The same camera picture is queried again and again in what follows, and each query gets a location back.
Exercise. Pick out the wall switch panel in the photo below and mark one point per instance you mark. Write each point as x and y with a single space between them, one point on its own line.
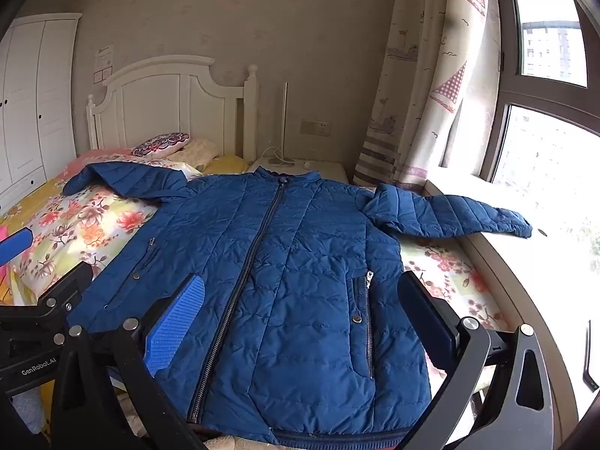
103 77

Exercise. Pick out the blue quilted jacket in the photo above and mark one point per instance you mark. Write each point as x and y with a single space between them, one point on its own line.
290 267

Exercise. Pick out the yellow bedsheet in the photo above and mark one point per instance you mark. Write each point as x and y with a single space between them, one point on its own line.
229 165

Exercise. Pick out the dark framed window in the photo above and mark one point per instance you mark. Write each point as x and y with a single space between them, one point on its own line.
501 93

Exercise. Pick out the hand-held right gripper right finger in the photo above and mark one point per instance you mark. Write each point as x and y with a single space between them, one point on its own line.
433 333

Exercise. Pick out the sailboat print curtain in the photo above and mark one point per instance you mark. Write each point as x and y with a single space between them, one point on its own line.
422 79

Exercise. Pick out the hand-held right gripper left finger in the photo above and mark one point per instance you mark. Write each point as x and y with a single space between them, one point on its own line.
178 323

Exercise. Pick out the white paper notice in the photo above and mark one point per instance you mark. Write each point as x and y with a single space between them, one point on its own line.
105 57

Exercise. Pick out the floral blanket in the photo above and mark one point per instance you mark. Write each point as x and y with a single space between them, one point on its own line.
93 215

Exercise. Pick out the white nightstand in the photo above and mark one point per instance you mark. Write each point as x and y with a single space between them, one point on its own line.
323 171

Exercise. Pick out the white wardrobe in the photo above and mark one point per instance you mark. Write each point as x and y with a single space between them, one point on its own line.
33 103

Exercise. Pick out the purple patterned pillow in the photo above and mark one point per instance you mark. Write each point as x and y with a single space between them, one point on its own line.
161 144

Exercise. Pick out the beige floral pillow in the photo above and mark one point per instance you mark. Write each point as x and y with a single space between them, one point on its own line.
199 152

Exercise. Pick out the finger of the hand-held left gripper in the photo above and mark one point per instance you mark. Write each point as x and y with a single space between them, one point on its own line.
14 246
68 288

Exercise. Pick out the white windowsill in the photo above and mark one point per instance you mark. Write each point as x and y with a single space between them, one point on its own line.
553 267

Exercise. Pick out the pink cloth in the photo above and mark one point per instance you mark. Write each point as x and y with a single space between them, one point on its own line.
98 157

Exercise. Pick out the beige wall socket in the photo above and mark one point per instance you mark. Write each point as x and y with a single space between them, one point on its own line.
315 127

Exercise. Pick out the slim white desk lamp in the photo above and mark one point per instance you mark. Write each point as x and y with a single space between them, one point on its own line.
285 117

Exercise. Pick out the white bed headboard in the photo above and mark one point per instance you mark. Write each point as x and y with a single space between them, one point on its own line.
164 93

